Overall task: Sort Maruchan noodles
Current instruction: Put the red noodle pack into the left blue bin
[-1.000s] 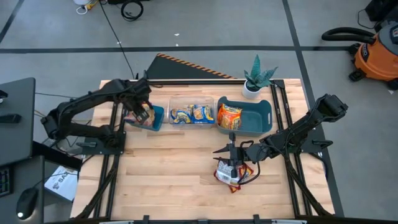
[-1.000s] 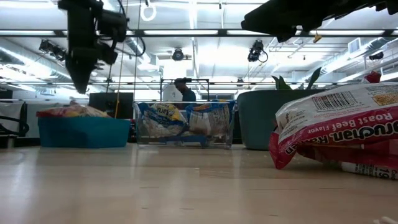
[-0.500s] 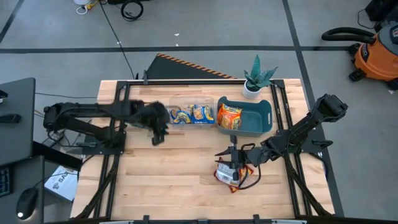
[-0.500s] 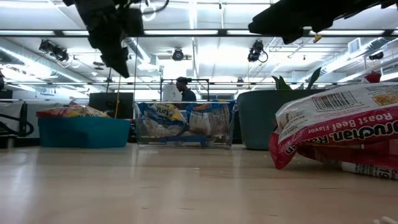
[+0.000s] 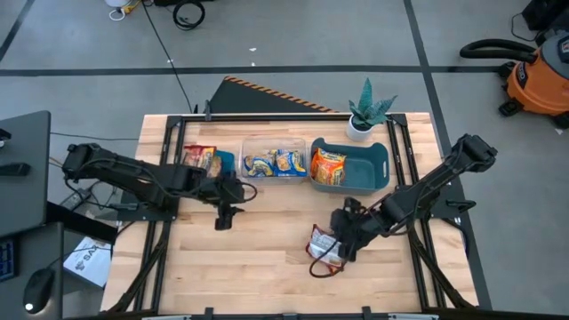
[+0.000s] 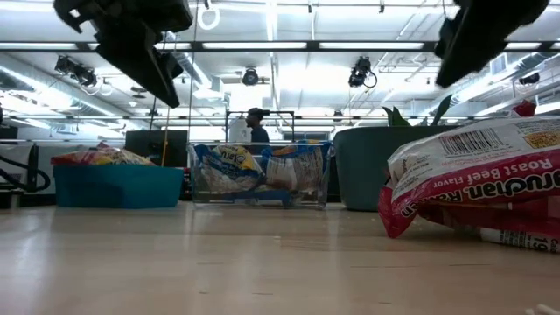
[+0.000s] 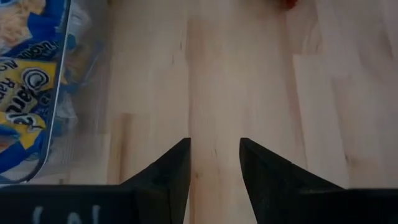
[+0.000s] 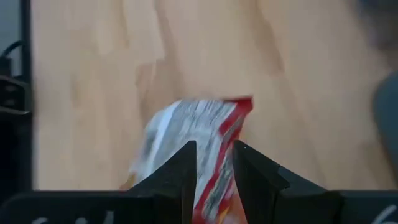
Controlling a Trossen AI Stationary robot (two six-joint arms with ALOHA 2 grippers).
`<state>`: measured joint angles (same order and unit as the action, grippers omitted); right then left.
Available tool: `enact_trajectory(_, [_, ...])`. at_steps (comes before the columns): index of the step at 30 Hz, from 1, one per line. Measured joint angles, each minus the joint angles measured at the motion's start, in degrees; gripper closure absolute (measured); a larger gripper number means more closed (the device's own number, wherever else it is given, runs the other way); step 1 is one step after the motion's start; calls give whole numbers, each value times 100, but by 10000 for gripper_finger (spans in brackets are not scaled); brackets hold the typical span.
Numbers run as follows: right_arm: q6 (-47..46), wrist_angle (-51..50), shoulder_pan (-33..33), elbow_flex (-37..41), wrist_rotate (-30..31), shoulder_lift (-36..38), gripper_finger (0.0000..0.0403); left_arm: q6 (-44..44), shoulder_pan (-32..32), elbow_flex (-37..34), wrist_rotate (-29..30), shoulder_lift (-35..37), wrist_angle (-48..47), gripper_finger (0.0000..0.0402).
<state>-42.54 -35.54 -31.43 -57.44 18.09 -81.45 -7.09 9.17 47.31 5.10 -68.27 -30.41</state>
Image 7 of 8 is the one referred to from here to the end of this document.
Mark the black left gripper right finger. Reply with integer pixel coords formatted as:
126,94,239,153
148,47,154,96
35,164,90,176
239,138,398,224

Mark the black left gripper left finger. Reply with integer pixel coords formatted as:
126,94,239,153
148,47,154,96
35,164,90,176
0,138,192,224

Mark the blue Maruchan noodle package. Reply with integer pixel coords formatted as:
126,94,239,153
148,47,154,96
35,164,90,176
0,0,71,175

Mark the clear plastic bin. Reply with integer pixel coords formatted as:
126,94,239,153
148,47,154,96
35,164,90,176
0,0,110,188

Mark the red noodle package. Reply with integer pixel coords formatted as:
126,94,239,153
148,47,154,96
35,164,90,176
277,0,300,11

